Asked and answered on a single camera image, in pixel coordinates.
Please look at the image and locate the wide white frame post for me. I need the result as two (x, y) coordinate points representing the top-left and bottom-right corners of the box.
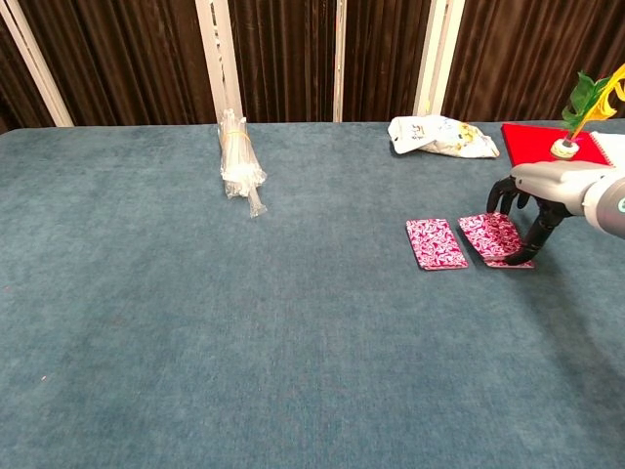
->
(412, 0), (466, 118)
(194, 0), (244, 124)

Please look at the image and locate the white printed snack bag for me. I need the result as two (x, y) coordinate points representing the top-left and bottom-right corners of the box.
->
(388, 114), (502, 160)

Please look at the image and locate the green yellow feather shuttlecock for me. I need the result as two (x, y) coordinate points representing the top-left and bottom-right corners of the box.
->
(550, 63), (625, 160)

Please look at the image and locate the dark brown curtain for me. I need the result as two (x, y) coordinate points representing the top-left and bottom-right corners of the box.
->
(0, 0), (625, 134)

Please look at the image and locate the slanted white frame bar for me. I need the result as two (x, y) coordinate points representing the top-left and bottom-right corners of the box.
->
(0, 0), (75, 128)

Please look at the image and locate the red flat board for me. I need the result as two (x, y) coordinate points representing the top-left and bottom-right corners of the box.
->
(501, 121), (617, 170)

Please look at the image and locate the clear plastic tube bundle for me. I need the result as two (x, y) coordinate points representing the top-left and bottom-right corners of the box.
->
(216, 107), (270, 220)

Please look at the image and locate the thin white frame post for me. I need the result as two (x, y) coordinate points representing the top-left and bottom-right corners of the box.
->
(333, 0), (346, 123)

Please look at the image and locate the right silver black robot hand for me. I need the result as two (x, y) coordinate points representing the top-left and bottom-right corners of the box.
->
(487, 161), (615, 268)

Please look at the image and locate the white spiral notebook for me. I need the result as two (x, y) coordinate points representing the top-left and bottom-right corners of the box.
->
(588, 130), (625, 170)

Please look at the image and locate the pink patterned card stack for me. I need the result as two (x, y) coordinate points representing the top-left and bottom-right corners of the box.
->
(457, 211), (537, 270)
(405, 218), (470, 272)

